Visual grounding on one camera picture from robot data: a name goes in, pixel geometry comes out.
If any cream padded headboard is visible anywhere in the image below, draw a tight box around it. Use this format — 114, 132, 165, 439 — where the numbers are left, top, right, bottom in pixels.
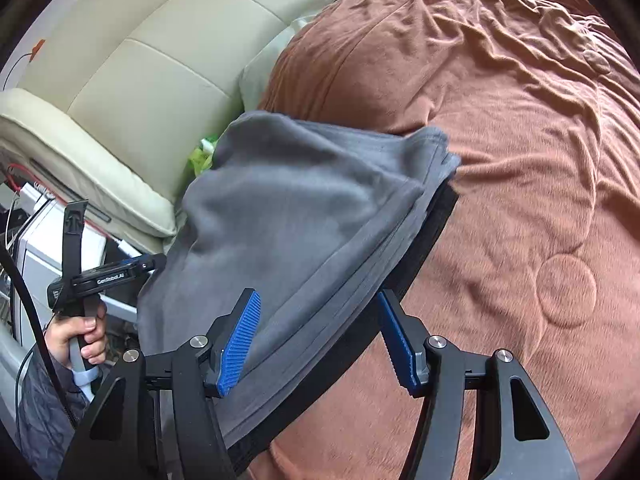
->
1, 0, 326, 252

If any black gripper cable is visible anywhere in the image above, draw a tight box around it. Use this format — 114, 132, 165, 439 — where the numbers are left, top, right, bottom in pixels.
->
0, 246, 79, 430

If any folded black clothes stack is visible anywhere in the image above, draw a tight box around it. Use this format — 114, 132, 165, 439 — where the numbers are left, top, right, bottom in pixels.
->
228, 182, 458, 478

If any person's left hand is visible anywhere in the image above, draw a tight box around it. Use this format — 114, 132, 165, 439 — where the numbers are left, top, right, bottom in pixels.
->
44, 300, 107, 370

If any green plush toy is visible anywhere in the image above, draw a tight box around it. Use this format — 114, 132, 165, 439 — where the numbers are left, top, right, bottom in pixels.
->
188, 136, 218, 178

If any grey t-shirt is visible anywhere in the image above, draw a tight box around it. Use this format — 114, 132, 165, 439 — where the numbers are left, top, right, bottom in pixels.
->
137, 112, 459, 444

